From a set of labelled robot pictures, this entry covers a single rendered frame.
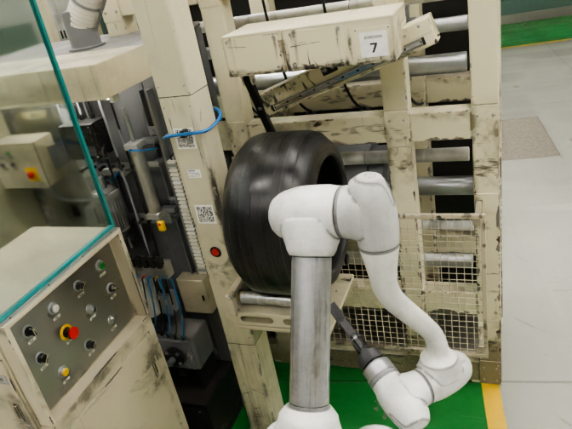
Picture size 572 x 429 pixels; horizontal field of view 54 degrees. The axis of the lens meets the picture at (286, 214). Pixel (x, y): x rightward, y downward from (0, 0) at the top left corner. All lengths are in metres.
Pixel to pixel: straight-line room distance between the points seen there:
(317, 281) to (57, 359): 0.91
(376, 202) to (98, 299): 1.10
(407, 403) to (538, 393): 1.42
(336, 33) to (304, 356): 1.05
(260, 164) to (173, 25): 0.50
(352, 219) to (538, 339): 2.05
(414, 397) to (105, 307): 1.08
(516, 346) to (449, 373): 1.54
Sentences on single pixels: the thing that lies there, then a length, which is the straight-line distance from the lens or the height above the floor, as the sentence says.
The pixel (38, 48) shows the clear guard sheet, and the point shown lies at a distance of 1.86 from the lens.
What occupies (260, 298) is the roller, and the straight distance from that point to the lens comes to 2.07.
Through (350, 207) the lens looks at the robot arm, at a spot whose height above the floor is 1.47.
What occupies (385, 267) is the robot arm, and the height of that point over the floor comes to 1.31.
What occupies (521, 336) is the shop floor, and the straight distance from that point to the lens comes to 3.25.
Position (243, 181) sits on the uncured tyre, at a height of 1.39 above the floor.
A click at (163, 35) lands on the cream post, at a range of 1.88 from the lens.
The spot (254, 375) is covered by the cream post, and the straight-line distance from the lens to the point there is 2.46.
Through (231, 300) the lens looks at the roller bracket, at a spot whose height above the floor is 0.93.
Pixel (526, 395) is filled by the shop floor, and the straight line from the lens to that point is 2.94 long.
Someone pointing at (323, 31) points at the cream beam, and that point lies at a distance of 1.94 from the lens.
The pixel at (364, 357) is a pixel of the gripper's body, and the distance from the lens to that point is 1.68.
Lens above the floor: 2.06
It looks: 26 degrees down
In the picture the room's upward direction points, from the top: 11 degrees counter-clockwise
